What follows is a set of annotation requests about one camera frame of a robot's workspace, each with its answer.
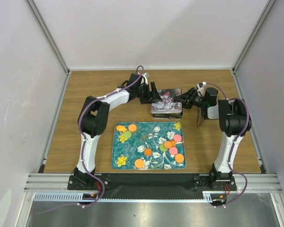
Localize tan dotted round biscuit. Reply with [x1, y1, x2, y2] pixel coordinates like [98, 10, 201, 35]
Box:
[175, 154, 185, 163]

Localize orange swirl butter cookie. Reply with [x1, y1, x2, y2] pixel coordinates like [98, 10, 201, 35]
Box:
[170, 140, 177, 147]

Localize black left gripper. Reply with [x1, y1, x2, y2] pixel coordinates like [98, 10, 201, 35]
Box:
[135, 82, 161, 105]

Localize square cookie tin box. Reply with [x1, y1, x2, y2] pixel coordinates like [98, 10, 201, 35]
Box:
[152, 112, 183, 120]

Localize orange round sandwich cookie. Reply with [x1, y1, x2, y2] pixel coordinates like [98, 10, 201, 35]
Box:
[163, 141, 173, 149]

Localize aluminium frame rail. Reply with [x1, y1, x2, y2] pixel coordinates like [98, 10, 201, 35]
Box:
[24, 172, 282, 193]

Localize teal floral serving tray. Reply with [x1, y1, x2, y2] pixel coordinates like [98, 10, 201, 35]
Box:
[111, 122, 186, 170]

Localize white cable duct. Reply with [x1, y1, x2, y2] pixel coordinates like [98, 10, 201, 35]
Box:
[34, 192, 226, 203]

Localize pink round sandwich cookie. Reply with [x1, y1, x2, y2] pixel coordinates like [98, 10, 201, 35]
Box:
[173, 134, 182, 142]
[169, 147, 178, 156]

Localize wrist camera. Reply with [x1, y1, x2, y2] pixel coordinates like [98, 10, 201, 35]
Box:
[196, 81, 207, 95]
[142, 72, 149, 84]

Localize green round sandwich cookie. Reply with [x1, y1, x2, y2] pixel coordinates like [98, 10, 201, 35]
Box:
[160, 144, 168, 152]

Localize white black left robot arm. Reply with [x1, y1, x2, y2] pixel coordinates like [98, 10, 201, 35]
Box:
[73, 72, 161, 189]

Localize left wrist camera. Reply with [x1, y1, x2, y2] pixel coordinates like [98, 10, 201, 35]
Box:
[142, 72, 149, 84]

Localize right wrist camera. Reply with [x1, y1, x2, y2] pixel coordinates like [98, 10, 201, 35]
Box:
[196, 81, 207, 95]

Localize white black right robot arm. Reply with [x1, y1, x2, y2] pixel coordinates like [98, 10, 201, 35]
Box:
[173, 86, 252, 191]

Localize orange fish shaped cookie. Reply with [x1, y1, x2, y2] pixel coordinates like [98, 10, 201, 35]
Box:
[116, 125, 127, 133]

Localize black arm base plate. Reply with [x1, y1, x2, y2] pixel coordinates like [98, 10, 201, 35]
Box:
[67, 172, 237, 199]

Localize snowman cookie tin lid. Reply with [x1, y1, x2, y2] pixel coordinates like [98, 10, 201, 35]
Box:
[151, 88, 182, 114]

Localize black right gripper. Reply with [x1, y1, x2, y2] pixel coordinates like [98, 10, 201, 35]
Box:
[174, 87, 207, 109]

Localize orange swirl round cookie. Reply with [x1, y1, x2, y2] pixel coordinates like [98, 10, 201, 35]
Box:
[144, 148, 152, 157]

